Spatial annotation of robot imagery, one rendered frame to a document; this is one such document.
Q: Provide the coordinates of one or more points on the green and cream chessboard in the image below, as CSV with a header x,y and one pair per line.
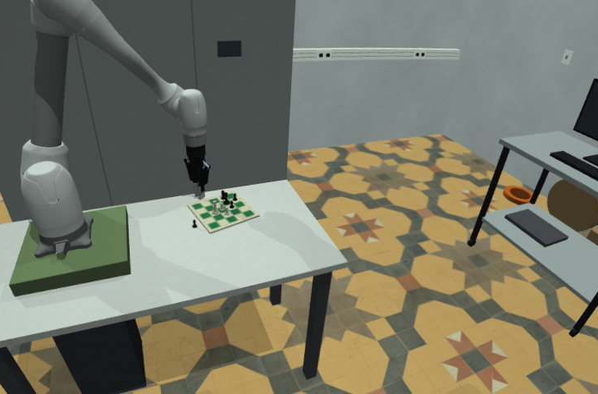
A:
x,y
242,212

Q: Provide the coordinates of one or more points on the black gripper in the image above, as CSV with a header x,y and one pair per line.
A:
x,y
202,169

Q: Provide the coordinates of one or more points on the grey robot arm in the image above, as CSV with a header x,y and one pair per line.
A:
x,y
48,189

